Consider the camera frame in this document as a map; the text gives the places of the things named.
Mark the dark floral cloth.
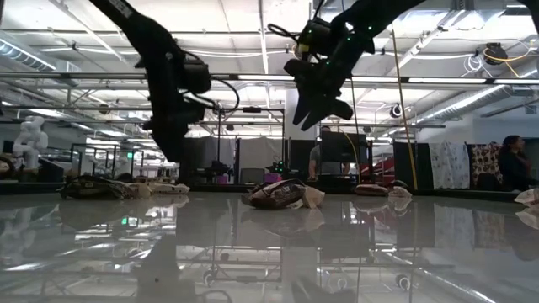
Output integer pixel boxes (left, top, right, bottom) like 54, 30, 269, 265
470, 142, 503, 191

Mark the white floral cloth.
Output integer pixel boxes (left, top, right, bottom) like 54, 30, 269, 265
428, 141, 471, 190

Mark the yellow cable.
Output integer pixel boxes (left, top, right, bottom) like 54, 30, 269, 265
389, 24, 419, 190

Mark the black workstation frame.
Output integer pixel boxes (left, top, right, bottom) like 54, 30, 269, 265
214, 107, 287, 186

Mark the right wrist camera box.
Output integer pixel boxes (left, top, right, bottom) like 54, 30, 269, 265
296, 18, 337, 59

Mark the person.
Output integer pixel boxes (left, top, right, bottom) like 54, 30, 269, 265
308, 125, 353, 181
498, 134, 539, 191

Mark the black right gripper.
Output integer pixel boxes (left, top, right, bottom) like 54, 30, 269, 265
283, 36, 376, 132

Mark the white humanoid robot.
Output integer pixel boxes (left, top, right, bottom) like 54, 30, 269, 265
12, 115, 50, 173

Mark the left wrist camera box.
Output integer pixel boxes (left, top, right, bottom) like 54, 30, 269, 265
182, 57, 212, 95

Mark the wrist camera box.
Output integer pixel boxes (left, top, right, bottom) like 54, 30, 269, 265
296, 18, 337, 59
182, 57, 212, 95

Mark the ceiling cable reel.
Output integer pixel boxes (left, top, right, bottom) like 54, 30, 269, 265
483, 41, 510, 66

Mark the brown candy bar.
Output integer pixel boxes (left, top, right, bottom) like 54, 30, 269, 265
60, 175, 136, 201
247, 179, 307, 210
354, 183, 390, 198

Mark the black monitor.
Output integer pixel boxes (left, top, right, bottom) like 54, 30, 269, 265
319, 130, 368, 164

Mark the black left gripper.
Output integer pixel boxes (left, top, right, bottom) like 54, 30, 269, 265
142, 50, 208, 163

